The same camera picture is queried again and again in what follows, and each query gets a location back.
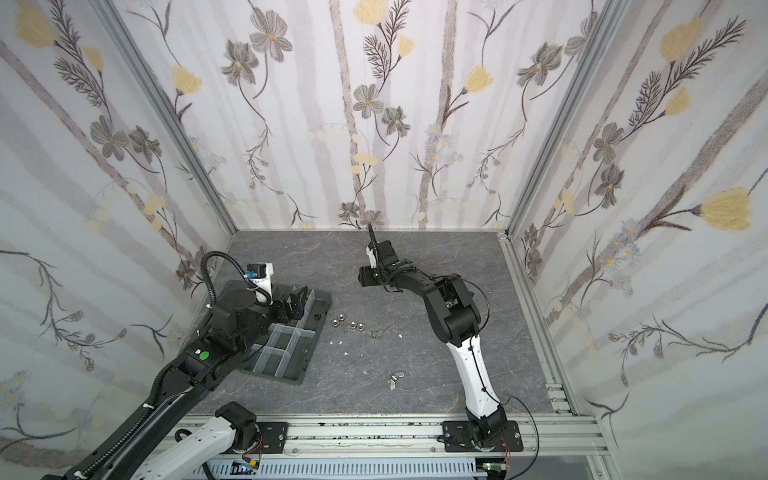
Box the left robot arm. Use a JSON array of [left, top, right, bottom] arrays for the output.
[[59, 285, 311, 479]]

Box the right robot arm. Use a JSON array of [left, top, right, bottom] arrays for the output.
[[358, 226, 515, 452]]

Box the silver hex nut cluster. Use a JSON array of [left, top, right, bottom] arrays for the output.
[[331, 313, 365, 331]]

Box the green compartment organizer box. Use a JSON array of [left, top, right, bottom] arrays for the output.
[[241, 284, 332, 385]]

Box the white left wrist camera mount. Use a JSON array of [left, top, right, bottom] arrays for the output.
[[244, 262, 274, 306]]

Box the black corrugated cable conduit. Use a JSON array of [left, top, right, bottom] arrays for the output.
[[199, 250, 250, 313]]

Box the silver wing nut near rail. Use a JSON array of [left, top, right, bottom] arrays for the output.
[[389, 371, 405, 390]]

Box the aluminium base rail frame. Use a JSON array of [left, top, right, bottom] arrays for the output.
[[113, 383, 607, 480]]

